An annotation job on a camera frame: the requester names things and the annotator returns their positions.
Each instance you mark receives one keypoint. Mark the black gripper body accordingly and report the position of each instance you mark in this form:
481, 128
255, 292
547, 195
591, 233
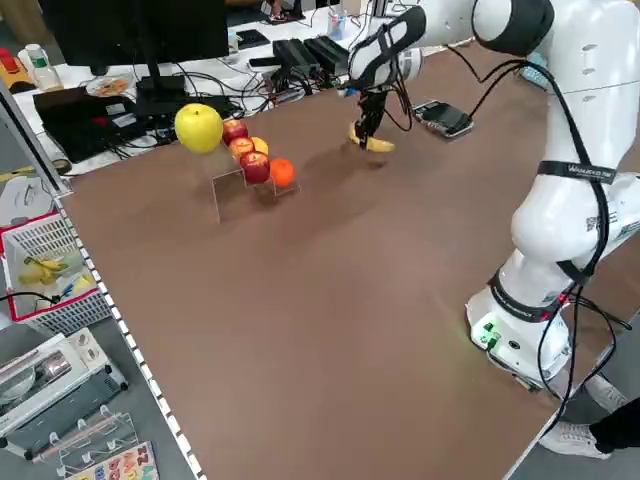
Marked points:
373, 102

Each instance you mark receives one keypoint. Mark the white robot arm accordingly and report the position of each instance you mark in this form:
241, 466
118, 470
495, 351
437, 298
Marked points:
575, 60

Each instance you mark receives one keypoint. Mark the silver digital kitchen scale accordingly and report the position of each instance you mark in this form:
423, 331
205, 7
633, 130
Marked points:
445, 117

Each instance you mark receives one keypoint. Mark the yellow toy banana bunch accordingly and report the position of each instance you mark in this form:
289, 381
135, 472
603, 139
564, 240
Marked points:
42, 270

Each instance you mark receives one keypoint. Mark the black power supply box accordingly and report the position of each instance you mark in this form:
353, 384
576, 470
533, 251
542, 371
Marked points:
295, 55
327, 52

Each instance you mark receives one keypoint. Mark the blue pen cup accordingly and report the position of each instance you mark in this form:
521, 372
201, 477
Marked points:
336, 25

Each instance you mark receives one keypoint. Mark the orange fruit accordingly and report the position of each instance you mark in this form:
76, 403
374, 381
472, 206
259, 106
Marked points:
282, 172

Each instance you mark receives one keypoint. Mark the yellow lemon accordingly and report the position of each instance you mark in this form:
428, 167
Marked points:
261, 145

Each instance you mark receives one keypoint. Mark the red apple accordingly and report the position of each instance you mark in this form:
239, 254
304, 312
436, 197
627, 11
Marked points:
235, 131
255, 167
242, 147

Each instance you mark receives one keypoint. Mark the clear acrylic fruit stand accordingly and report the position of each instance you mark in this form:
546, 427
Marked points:
227, 185

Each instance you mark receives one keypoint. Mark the light teal keyboard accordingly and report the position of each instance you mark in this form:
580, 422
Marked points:
534, 72

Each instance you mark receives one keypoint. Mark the black computer monitor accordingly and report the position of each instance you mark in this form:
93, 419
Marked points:
125, 30

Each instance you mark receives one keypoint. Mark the plate of snacks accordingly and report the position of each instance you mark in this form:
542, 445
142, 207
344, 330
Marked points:
107, 87

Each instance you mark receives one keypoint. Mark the black laptop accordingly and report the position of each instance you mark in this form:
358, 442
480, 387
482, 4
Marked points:
75, 125

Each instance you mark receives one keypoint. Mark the brown tape roll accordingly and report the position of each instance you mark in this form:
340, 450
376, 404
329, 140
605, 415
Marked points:
60, 166

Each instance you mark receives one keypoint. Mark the clear bottle white cap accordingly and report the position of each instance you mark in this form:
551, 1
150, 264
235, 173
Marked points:
42, 70

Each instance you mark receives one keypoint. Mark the white mesh crate red rim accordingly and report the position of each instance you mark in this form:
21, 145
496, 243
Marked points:
75, 310

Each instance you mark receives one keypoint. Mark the white shoe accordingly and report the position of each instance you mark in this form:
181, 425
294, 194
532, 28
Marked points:
570, 440
605, 395

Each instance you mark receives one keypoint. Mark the person's leg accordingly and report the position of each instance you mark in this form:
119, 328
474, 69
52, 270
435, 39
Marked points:
620, 430

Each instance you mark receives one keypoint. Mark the clear acrylic rack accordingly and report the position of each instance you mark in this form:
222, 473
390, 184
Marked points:
100, 430

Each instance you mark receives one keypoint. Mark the white toaster oven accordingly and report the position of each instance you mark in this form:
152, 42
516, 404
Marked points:
35, 370

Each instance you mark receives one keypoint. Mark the colourful alphabet puzzle board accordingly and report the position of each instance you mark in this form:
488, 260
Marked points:
120, 462

